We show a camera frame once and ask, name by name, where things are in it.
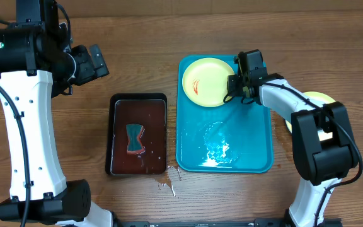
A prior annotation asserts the yellow-green plate top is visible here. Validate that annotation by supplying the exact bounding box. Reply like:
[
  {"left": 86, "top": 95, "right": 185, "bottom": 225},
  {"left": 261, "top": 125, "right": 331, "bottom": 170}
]
[{"left": 181, "top": 57, "right": 234, "bottom": 107}]

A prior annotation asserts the yellow-green plate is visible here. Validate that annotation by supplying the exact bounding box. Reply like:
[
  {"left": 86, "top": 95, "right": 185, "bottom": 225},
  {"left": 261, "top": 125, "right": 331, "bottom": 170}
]
[
  {"left": 284, "top": 91, "right": 337, "bottom": 134},
  {"left": 181, "top": 57, "right": 234, "bottom": 107}
]

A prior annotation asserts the green orange sponge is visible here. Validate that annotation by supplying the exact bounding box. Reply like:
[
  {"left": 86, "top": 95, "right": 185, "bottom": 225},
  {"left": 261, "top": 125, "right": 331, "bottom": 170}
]
[{"left": 126, "top": 124, "right": 146, "bottom": 154}]

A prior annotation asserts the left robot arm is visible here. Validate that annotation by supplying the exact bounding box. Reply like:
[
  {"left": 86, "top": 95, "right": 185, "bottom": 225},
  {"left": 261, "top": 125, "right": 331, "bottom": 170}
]
[{"left": 0, "top": 0, "right": 115, "bottom": 226}]

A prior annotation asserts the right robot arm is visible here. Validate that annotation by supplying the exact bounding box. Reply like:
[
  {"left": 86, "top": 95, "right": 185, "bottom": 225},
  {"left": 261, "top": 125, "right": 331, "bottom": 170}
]
[{"left": 224, "top": 50, "right": 363, "bottom": 227}]

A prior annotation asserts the teal plastic serving tray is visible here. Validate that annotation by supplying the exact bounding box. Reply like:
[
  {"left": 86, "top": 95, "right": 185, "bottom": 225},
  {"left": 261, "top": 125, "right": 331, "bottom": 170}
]
[{"left": 176, "top": 55, "right": 274, "bottom": 173}]

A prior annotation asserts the black water basin tray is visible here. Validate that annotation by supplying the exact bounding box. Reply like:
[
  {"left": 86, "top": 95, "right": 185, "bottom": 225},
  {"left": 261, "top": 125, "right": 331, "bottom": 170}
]
[{"left": 105, "top": 93, "right": 167, "bottom": 176}]

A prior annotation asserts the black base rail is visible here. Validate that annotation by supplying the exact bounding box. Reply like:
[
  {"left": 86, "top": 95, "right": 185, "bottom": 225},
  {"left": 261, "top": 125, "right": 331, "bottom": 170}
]
[{"left": 115, "top": 217, "right": 343, "bottom": 227}]

